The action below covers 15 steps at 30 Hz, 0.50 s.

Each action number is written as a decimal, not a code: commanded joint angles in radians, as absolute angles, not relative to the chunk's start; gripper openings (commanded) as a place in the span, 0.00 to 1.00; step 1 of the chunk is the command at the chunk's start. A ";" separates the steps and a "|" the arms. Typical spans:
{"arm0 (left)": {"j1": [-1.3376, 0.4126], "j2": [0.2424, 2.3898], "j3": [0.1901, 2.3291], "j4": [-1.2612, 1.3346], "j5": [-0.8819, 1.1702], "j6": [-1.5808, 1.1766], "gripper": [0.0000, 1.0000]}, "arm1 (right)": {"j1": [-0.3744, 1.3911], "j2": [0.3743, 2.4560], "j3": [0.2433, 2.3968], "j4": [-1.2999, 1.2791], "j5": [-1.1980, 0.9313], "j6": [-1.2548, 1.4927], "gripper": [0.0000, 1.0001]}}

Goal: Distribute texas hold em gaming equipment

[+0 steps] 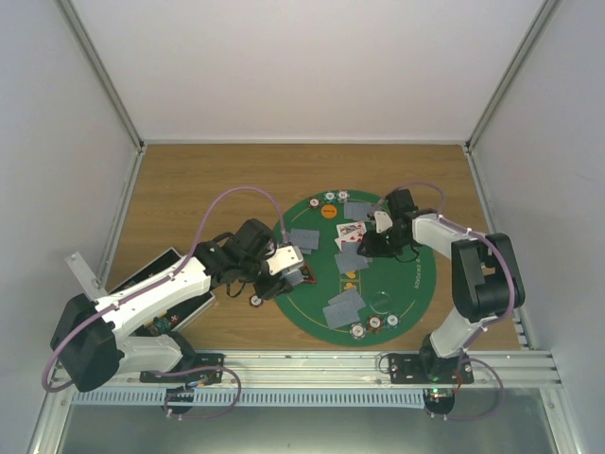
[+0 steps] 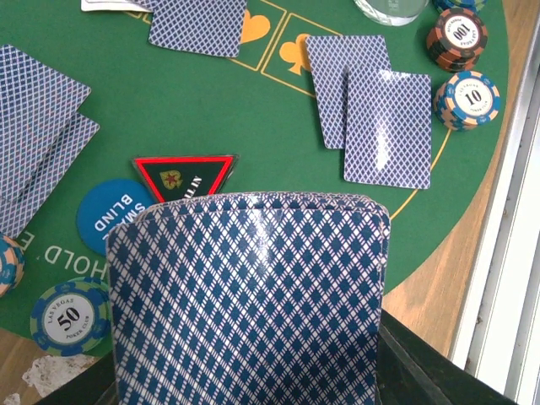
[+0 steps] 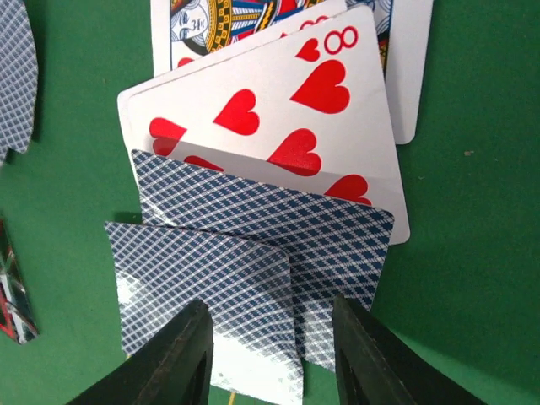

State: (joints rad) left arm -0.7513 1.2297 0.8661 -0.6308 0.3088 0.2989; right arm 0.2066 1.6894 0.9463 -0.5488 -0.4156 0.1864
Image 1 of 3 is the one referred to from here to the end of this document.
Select red black chip stack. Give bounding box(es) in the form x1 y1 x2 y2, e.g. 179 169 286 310
250 294 264 307

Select red black triangle all-in marker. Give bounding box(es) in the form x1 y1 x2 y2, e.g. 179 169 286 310
301 265 317 284

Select dealt card big blind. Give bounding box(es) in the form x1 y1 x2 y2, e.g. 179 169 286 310
343 201 372 221

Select pulled blue checkered card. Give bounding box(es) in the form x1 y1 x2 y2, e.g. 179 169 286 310
334 252 369 274

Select face card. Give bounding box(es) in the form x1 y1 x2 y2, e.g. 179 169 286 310
337 221 367 237

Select dealt card small blind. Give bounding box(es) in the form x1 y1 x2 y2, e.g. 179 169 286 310
289 229 320 254

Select clear acrylic dealer button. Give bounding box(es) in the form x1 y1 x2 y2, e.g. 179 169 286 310
369 291 393 314

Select orange big blind button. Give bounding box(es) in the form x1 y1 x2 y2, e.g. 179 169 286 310
320 203 337 219

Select dealt cards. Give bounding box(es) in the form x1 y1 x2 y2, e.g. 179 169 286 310
328 288 366 310

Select eight of hearts card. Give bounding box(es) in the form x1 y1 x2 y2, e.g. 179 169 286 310
335 236 363 251

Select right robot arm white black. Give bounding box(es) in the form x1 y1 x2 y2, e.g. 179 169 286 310
357 187 526 383

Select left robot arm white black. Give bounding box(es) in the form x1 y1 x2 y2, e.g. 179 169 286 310
50 218 304 392

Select green round poker mat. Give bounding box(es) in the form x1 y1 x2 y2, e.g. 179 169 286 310
275 192 437 348

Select black aluminium poker case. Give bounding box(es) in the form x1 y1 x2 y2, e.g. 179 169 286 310
109 248 215 337

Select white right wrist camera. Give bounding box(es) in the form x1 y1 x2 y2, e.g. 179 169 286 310
373 210 393 234

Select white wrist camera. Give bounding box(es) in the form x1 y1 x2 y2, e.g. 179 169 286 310
373 210 393 234
266 245 304 276

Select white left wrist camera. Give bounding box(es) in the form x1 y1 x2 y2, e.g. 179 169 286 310
266 245 304 276

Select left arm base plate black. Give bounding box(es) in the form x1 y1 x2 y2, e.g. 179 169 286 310
139 353 225 387

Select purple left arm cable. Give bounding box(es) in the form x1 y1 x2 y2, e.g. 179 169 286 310
43 186 289 393

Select grey slotted cable duct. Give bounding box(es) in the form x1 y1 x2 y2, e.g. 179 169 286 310
72 387 424 410

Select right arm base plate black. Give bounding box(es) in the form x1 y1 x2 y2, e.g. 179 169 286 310
377 353 475 385

